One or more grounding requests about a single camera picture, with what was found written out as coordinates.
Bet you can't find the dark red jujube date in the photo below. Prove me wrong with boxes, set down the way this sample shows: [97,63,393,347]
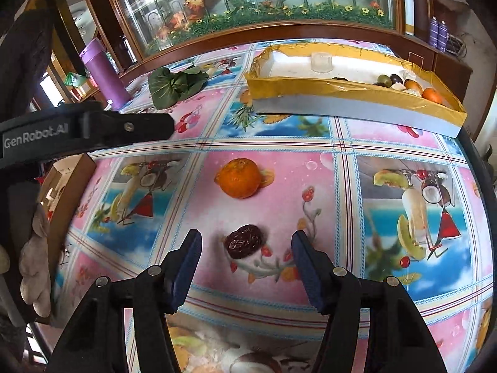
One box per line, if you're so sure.
[223,224,265,259]

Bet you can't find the green leafy vegetable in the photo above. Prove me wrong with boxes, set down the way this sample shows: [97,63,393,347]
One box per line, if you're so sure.
[148,67,209,109]

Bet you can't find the orange tangerine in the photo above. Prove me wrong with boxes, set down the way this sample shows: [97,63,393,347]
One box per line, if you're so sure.
[214,158,262,200]

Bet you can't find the gloved hand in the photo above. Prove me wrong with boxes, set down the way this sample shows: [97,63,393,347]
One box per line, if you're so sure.
[19,204,51,318]

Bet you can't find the purple thermos bottle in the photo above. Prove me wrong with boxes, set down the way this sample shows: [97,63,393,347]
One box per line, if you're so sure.
[80,38,131,110]

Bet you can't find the yellow gift box tray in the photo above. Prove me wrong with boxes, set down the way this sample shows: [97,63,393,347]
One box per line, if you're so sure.
[245,42,467,137]

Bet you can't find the purple spray cans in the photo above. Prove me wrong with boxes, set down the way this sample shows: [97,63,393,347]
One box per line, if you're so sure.
[429,16,449,52]

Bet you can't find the brown cardboard tray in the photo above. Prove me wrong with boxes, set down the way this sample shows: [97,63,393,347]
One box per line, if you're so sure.
[36,153,96,325]

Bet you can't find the colourful fruit print tablecloth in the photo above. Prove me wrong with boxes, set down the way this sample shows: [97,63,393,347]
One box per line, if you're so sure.
[52,43,494,372]

